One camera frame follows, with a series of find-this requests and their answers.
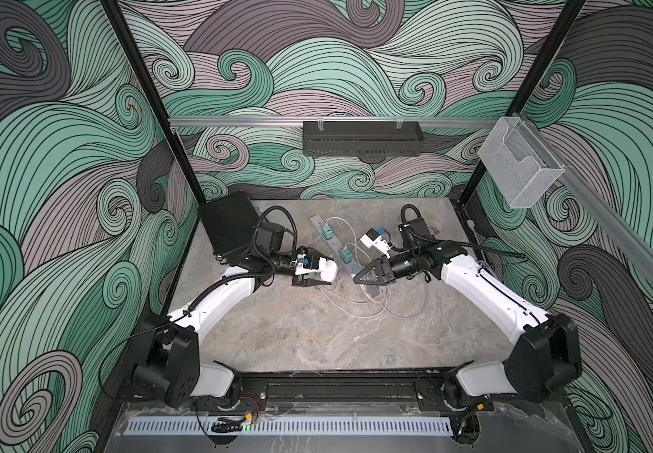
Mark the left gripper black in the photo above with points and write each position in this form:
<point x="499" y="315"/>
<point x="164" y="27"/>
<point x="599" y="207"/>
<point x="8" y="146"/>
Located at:
<point x="295" y="282"/>

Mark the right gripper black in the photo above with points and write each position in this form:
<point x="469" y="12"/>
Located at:
<point x="381" y="279"/>

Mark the small teal usb charger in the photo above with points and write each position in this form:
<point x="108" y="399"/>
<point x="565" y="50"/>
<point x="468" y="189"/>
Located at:
<point x="327" y="232"/>

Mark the white earbud case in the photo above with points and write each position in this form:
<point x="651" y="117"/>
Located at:
<point x="328" y="271"/>

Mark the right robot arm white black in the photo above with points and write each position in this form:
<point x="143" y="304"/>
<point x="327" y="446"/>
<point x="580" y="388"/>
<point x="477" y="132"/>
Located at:
<point x="545" y="355"/>

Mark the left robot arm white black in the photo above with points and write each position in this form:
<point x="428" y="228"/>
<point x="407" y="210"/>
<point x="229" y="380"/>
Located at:
<point x="166" y="361"/>

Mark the white power strip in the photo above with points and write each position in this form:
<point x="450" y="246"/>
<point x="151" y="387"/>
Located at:
<point x="335" y="245"/>

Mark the black metal box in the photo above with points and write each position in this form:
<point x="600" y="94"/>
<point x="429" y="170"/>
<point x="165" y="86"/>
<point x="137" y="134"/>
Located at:
<point x="229" y="223"/>

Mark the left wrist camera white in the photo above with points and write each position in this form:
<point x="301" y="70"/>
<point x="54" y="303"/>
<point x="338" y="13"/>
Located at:
<point x="309" y="261"/>

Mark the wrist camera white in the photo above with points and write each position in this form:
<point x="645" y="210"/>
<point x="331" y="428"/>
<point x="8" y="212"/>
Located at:
<point x="373" y="239"/>
<point x="309" y="261"/>

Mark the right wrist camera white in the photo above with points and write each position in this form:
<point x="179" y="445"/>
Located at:
<point x="373" y="239"/>

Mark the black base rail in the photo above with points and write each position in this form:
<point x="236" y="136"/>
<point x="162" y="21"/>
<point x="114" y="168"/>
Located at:
<point x="430" y="389"/>

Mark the black wall shelf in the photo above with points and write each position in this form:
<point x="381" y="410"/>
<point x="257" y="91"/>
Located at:
<point x="371" y="141"/>

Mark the white slotted cable duct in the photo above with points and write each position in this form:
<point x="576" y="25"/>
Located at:
<point x="296" y="425"/>

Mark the clear mesh wall bin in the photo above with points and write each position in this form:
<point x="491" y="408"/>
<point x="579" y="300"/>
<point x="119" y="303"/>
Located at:
<point x="520" y="161"/>

